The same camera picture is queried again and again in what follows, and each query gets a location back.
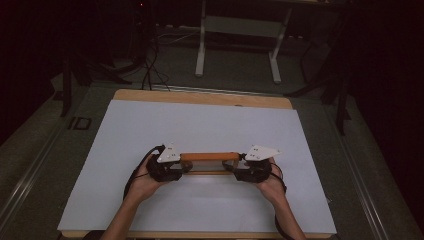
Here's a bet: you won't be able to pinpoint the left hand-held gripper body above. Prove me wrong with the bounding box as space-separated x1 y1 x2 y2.
146 142 184 183

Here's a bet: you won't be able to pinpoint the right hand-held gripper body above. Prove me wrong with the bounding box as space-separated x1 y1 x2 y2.
232 144 282 184

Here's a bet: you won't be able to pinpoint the orange wooden photo frame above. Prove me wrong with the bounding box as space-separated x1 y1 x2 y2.
179 151 242 177

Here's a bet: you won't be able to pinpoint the person's right hand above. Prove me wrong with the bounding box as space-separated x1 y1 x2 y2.
254 157 288 205

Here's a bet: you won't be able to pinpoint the person's left hand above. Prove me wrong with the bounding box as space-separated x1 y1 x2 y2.
127 162 168 203

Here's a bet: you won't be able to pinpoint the white table sheet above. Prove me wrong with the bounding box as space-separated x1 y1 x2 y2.
57 99 338 235

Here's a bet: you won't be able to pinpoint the black metal stand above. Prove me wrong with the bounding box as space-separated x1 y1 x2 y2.
285 13 354 137
59 56 133 118

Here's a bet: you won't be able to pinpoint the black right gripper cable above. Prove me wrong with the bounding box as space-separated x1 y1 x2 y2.
269 162 295 240

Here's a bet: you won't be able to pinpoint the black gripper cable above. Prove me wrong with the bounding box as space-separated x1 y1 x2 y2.
269 162 295 240
122 145 167 202

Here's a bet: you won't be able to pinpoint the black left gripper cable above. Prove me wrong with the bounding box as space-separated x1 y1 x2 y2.
122 145 167 202

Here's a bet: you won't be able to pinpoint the black rectangular floor bracket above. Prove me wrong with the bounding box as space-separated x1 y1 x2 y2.
67 116 93 131

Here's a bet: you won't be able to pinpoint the black floor cables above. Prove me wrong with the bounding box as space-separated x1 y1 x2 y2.
140 28 201 92

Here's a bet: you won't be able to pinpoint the metal floor rail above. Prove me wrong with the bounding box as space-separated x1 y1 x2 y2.
0 125 66 229
326 105 392 240

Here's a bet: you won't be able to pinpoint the white metal desk frame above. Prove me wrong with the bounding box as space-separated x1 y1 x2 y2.
194 0 295 85

